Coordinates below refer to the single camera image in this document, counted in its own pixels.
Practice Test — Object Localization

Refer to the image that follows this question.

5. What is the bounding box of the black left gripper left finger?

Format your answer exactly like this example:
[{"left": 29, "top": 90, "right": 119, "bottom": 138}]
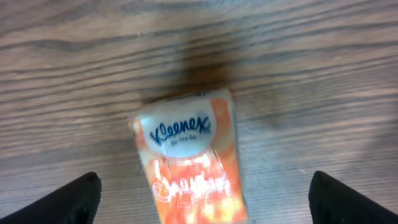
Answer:
[{"left": 1, "top": 172, "right": 102, "bottom": 224}]

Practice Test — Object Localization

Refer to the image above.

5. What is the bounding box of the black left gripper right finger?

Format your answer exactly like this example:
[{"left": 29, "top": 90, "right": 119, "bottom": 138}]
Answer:
[{"left": 308, "top": 170, "right": 397, "bottom": 224}]

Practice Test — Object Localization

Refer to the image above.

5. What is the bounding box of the orange Kleenex tissue pack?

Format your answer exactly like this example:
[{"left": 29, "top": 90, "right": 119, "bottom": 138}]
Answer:
[{"left": 129, "top": 89, "right": 248, "bottom": 224}]

